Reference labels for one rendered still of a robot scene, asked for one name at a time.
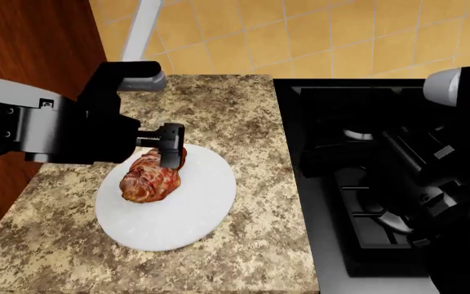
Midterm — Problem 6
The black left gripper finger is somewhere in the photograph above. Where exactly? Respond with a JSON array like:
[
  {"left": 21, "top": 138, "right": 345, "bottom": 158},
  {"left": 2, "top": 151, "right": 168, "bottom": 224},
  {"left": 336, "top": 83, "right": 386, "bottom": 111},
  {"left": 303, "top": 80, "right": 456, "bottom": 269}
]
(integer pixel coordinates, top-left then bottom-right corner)
[{"left": 135, "top": 122, "right": 186, "bottom": 170}]

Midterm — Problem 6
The brown raw meat chunk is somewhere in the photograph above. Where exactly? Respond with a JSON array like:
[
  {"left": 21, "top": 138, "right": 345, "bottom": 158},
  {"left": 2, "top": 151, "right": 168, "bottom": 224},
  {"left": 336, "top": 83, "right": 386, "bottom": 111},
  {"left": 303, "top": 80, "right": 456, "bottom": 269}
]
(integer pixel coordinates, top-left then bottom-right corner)
[{"left": 119, "top": 146, "right": 189, "bottom": 203}]

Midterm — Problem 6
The round white plate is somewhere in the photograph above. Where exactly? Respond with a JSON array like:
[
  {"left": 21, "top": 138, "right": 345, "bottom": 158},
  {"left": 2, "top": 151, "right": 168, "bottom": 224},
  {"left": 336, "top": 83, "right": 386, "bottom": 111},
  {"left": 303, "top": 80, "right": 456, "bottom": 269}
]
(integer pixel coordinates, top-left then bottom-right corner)
[{"left": 95, "top": 142, "right": 237, "bottom": 253}]

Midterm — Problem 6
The brown wooden cabinet panel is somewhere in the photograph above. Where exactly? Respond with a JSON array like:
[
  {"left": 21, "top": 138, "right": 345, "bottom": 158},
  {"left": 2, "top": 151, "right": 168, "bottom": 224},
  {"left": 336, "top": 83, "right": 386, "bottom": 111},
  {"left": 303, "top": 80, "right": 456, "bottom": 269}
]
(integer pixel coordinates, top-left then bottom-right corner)
[{"left": 0, "top": 0, "right": 108, "bottom": 246}]

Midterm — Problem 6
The black stove cooktop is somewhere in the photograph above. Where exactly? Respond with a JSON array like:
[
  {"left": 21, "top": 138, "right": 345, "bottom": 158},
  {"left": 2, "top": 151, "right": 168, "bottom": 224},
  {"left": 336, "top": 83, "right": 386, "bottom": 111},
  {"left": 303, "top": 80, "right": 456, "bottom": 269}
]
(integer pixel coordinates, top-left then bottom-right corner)
[{"left": 273, "top": 77, "right": 470, "bottom": 294}]

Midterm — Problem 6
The grey metal handle bar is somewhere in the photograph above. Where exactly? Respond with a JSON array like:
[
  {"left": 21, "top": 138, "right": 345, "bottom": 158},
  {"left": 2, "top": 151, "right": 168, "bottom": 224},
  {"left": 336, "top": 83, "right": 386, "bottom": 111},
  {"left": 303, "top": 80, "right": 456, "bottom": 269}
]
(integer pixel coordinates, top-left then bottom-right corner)
[{"left": 118, "top": 0, "right": 165, "bottom": 63}]

